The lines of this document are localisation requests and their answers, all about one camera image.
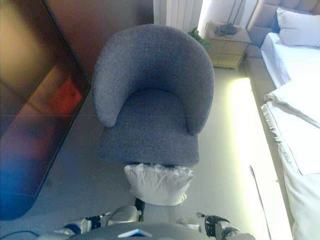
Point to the robot left hand dark glove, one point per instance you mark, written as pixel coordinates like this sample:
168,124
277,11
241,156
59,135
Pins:
98,220

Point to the robot right hand dark glove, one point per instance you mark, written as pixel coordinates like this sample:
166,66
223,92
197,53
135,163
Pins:
216,226

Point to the white fringed cushion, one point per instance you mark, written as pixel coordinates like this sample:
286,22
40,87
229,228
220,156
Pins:
160,185

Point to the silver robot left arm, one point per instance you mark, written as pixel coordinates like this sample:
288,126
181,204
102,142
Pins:
70,227

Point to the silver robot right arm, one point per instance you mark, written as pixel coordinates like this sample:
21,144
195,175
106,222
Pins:
237,236

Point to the large dark screen panel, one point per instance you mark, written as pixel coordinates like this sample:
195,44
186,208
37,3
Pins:
30,112

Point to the white folded duvet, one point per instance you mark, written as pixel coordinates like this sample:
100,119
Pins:
295,97

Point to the grey upholstered armchair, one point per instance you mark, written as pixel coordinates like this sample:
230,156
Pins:
150,75

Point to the beige nightstand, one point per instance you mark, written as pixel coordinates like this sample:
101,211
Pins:
227,50

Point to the white bed mattress sheet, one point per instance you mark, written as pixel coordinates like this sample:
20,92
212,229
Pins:
295,62

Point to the green potted plant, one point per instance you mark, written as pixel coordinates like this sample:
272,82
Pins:
200,38

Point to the black table lamp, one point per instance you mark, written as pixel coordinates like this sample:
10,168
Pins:
226,28

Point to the white pillow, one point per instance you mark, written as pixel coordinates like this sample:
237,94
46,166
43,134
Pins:
300,27

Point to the white curtain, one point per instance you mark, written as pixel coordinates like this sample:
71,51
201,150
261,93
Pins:
177,12

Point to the beige upholstered bed frame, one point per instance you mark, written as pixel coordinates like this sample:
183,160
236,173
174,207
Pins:
262,17

